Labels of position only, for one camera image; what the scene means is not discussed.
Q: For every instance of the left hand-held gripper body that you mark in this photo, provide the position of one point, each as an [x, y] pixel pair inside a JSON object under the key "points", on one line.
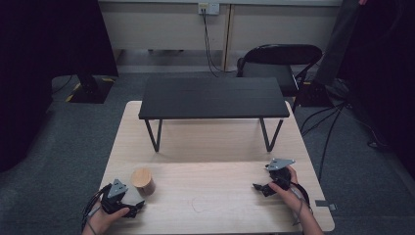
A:
{"points": [[115, 192]]}

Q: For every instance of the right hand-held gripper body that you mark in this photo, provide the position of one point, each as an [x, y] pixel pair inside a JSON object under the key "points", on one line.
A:
{"points": [[280, 176]]}

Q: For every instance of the wooden cylinder block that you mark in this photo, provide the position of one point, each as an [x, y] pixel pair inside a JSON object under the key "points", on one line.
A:
{"points": [[143, 181]]}

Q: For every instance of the person's right hand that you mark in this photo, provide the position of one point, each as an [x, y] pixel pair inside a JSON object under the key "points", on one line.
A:
{"points": [[292, 196]]}

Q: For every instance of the person's left hand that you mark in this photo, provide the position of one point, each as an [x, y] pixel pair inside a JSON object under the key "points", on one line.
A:
{"points": [[104, 221]]}

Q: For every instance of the grey tape strip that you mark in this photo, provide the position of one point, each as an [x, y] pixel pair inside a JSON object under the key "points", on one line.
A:
{"points": [[324, 204]]}

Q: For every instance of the black low shelf table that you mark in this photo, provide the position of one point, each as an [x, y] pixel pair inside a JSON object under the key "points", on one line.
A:
{"points": [[212, 98]]}

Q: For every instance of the black folding chair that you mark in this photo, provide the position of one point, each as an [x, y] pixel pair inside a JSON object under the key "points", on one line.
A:
{"points": [[277, 68]]}

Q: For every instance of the black curtain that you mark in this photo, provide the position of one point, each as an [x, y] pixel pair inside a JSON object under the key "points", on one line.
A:
{"points": [[39, 65], [385, 65]]}

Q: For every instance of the grey leaning panel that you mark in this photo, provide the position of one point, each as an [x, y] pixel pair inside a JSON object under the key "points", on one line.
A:
{"points": [[339, 39]]}

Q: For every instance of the black stand base plate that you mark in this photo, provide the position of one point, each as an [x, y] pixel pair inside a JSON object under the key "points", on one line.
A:
{"points": [[314, 94], [91, 91]]}

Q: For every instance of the wooden wall post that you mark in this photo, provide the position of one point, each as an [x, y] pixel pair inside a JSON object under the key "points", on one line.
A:
{"points": [[228, 36]]}

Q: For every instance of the white wall socket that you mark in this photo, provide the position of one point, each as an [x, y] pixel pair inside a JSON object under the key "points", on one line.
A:
{"points": [[208, 8]]}

